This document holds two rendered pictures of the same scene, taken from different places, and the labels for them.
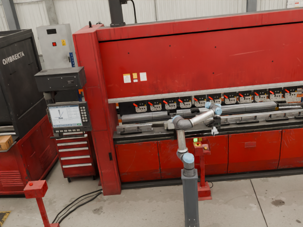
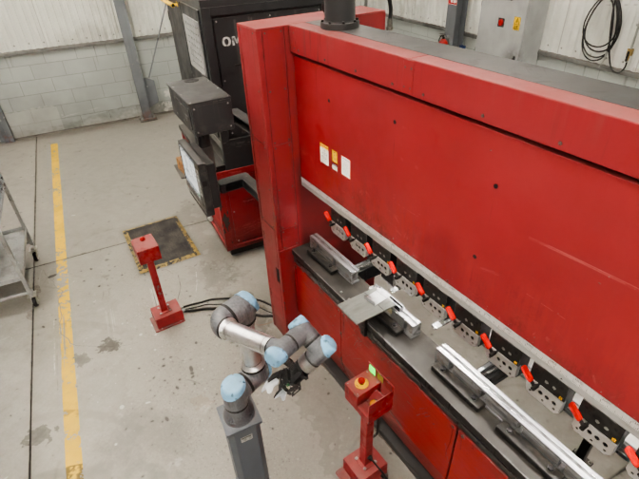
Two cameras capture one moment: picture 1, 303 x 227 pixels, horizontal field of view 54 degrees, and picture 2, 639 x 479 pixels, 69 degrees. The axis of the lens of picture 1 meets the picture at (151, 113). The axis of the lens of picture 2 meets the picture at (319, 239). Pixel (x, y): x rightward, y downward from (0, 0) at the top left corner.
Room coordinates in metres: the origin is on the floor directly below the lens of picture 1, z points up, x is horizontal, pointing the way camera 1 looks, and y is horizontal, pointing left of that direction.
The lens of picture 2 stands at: (2.34, -1.75, 2.75)
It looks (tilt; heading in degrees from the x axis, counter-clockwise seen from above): 35 degrees down; 57
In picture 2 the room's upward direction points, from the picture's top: 2 degrees counter-clockwise
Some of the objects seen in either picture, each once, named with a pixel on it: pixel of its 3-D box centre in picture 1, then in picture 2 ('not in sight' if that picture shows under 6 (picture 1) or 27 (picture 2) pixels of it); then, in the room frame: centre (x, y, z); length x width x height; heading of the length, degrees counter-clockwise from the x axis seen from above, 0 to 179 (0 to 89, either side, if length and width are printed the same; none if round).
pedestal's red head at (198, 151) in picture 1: (201, 146); (368, 392); (3.34, -0.60, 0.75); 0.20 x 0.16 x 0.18; 90
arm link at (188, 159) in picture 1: (188, 160); (235, 391); (2.74, -0.35, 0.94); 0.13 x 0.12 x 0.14; 17
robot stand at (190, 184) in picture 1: (190, 201); (248, 457); (2.73, -0.35, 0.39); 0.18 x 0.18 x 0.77; 83
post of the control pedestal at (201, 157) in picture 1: (202, 169); (366, 433); (3.34, -0.60, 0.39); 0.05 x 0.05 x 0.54; 0
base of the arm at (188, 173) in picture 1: (189, 169); (237, 407); (2.73, -0.35, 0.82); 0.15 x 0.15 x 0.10
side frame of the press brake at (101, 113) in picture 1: (103, 111); (319, 193); (3.91, 0.68, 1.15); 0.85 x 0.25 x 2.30; 178
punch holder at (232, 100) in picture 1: (229, 97); (509, 350); (3.69, -1.07, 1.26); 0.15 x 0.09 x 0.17; 88
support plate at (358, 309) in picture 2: (174, 124); (366, 305); (3.56, -0.29, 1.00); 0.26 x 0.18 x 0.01; 178
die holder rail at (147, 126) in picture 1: (134, 128); (333, 257); (3.72, 0.26, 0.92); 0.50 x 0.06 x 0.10; 88
